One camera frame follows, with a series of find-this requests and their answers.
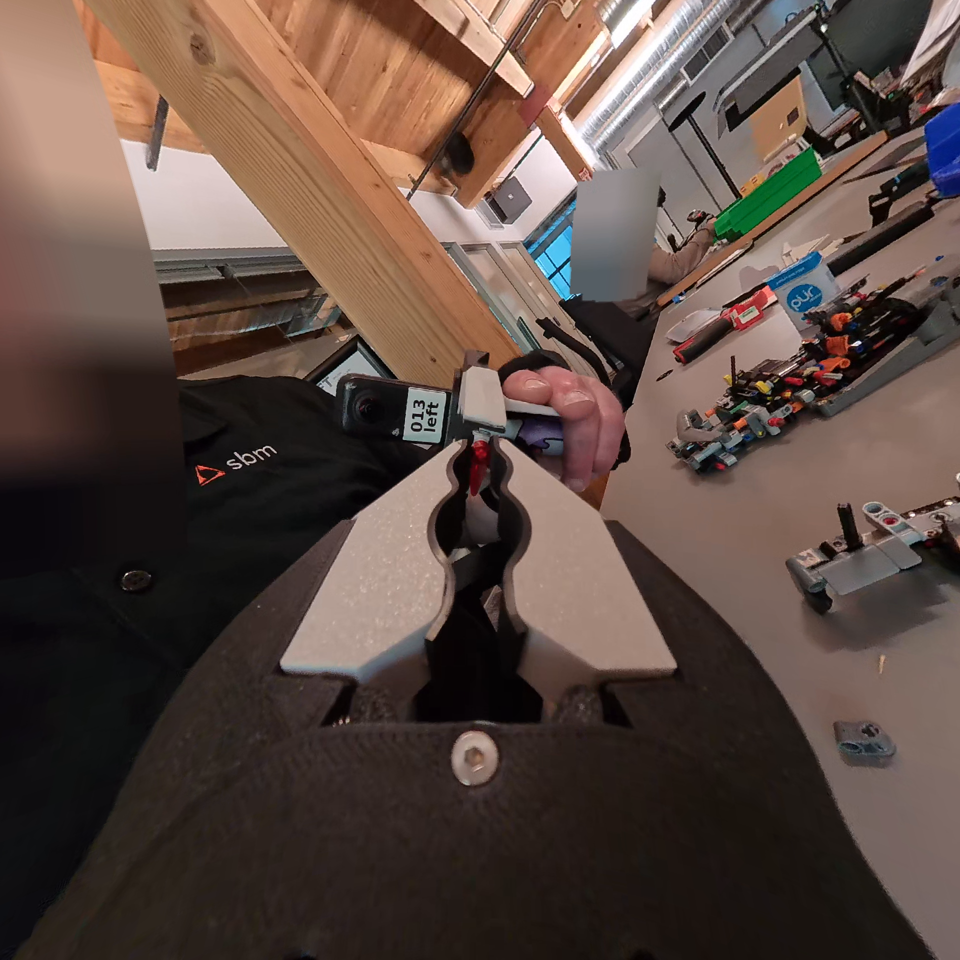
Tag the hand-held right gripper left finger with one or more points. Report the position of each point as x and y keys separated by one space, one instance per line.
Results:
x=367 y=592

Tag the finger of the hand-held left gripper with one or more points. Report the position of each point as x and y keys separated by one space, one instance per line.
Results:
x=480 y=394

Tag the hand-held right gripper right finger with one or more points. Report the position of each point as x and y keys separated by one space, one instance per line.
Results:
x=592 y=600

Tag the light grey lego connector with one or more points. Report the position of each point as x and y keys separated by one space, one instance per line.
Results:
x=486 y=433

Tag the red translucent lego wedge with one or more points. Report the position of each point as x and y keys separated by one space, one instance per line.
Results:
x=478 y=469

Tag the grey lego subassembly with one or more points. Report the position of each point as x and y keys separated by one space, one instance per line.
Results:
x=870 y=559

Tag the grey lego axle connector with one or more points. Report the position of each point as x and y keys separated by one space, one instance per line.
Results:
x=864 y=741

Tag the lego car chassis assembly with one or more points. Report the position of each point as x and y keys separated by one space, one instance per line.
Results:
x=825 y=367

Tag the black framed code sign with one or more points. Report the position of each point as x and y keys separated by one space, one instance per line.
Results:
x=352 y=360

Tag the black office chair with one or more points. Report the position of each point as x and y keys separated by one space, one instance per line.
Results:
x=600 y=337

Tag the silver foil pouch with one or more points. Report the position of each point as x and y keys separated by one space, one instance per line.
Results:
x=694 y=326

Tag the brown cardboard sheet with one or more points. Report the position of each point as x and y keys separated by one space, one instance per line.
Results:
x=705 y=274

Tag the white blue mint pouch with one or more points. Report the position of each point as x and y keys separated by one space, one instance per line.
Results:
x=802 y=292

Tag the white folded paper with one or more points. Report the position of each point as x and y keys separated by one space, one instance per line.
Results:
x=799 y=251

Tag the black floor lamp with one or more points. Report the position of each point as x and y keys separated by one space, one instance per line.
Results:
x=686 y=109

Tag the green plastic bin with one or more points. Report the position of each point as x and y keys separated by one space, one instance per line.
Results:
x=772 y=191

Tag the cardboard box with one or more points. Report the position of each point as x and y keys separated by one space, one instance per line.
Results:
x=776 y=120

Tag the black cylinder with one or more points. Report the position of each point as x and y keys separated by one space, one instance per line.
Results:
x=877 y=240

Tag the blue plastic bin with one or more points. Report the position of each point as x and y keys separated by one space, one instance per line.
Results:
x=945 y=150

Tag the black wall speaker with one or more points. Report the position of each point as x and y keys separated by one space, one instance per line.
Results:
x=508 y=199

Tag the silver ventilation duct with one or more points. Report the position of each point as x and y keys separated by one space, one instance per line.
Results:
x=652 y=52

